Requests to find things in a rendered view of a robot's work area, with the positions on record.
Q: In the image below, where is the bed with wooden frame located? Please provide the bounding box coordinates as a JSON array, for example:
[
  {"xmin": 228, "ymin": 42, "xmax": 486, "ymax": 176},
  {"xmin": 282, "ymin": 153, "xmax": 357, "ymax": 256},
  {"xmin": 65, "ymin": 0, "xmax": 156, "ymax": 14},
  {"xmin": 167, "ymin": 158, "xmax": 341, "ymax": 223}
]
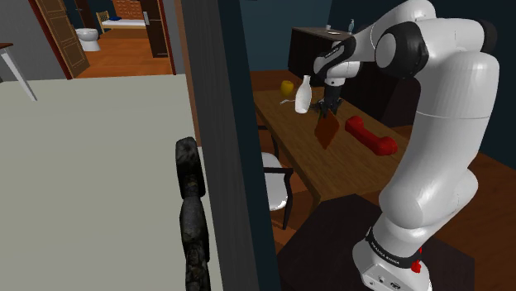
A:
[{"xmin": 95, "ymin": 10, "xmax": 147, "ymax": 35}]

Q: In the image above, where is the white toilet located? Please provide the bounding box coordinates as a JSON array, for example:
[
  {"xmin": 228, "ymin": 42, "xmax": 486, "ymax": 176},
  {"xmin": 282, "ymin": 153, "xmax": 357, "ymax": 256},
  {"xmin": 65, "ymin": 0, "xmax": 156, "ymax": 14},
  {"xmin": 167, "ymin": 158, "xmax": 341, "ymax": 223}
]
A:
[{"xmin": 74, "ymin": 26, "xmax": 102, "ymax": 53}]

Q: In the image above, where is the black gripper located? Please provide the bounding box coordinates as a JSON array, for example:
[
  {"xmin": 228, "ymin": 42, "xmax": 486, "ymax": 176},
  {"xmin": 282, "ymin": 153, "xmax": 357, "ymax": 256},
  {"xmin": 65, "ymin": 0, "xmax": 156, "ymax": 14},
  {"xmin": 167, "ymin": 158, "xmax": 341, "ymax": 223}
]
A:
[{"xmin": 308, "ymin": 83, "xmax": 345, "ymax": 119}]

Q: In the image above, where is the black chair with white seat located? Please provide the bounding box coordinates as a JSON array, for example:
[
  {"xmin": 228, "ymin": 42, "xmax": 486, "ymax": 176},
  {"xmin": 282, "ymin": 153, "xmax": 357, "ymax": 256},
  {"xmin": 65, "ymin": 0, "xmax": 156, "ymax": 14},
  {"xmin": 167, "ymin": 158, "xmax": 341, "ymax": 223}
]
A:
[{"xmin": 256, "ymin": 124, "xmax": 295, "ymax": 231}]

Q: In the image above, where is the white vase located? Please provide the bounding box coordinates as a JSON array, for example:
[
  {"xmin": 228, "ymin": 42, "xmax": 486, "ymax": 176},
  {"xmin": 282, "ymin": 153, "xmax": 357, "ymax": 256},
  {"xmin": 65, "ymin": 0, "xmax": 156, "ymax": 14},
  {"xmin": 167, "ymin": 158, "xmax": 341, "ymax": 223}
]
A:
[{"xmin": 294, "ymin": 74, "xmax": 313, "ymax": 115}]

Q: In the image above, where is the brown wooden door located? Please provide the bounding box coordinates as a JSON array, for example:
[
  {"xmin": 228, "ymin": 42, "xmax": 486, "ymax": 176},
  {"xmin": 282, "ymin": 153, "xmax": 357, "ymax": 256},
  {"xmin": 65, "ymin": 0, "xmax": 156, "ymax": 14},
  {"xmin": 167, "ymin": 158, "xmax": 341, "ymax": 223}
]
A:
[{"xmin": 27, "ymin": 0, "xmax": 91, "ymax": 80}]

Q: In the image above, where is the table with white leg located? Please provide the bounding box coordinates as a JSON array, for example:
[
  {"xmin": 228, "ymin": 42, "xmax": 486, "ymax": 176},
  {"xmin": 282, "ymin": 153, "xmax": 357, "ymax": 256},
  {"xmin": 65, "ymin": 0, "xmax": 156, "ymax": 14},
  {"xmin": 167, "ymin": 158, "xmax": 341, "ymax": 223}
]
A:
[{"xmin": 0, "ymin": 41, "xmax": 39, "ymax": 103}]

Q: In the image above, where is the dark wooden door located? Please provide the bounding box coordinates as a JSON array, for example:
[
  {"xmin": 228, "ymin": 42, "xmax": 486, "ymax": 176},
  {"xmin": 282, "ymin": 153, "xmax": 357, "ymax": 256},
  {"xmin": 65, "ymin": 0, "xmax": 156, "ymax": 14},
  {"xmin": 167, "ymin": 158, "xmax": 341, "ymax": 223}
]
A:
[{"xmin": 140, "ymin": 0, "xmax": 171, "ymax": 60}]

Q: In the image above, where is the black mottled figure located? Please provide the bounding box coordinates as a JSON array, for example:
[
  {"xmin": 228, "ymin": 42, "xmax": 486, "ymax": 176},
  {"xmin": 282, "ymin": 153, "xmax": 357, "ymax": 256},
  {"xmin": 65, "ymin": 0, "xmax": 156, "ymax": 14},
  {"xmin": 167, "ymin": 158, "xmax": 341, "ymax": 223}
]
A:
[{"xmin": 174, "ymin": 136, "xmax": 213, "ymax": 291}]

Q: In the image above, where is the wooden table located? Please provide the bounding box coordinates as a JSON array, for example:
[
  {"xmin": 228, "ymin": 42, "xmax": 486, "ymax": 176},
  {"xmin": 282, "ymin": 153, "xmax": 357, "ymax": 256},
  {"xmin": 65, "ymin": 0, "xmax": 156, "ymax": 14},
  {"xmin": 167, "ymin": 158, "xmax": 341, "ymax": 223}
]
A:
[{"xmin": 252, "ymin": 86, "xmax": 411, "ymax": 212}]

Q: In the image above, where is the red telephone handset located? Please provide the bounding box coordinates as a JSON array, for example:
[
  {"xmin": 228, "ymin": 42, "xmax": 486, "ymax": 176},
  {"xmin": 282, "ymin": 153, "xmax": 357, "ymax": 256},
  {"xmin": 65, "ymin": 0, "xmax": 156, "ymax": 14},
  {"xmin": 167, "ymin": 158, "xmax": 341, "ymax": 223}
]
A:
[{"xmin": 344, "ymin": 115, "xmax": 399, "ymax": 157}]

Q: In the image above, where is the dark sideboard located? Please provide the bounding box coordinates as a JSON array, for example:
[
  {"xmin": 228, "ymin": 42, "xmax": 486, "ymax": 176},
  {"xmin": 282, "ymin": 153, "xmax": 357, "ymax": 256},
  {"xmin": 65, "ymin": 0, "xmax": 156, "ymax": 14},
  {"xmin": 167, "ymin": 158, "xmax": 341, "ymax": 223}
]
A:
[{"xmin": 287, "ymin": 18, "xmax": 357, "ymax": 88}]

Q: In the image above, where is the dark robot stand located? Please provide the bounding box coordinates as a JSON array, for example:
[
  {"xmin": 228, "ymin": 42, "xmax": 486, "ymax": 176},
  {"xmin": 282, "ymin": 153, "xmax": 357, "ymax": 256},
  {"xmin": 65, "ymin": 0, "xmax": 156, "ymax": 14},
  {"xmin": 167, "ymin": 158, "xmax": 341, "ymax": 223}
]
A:
[{"xmin": 275, "ymin": 193, "xmax": 477, "ymax": 291}]

